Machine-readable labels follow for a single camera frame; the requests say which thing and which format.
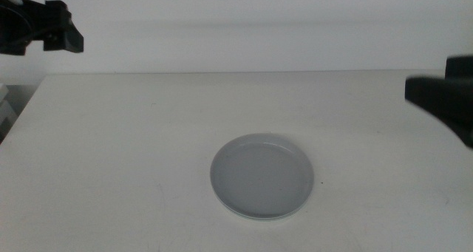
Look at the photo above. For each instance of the white shallow bowl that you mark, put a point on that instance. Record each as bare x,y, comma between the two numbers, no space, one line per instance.
264,220

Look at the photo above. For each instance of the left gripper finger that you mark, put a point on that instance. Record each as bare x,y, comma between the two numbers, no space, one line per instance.
61,30

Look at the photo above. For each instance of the grey shallow bowl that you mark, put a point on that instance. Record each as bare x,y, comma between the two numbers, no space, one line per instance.
262,176

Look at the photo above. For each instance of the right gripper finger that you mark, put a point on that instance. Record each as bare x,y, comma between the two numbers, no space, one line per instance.
460,67
447,97

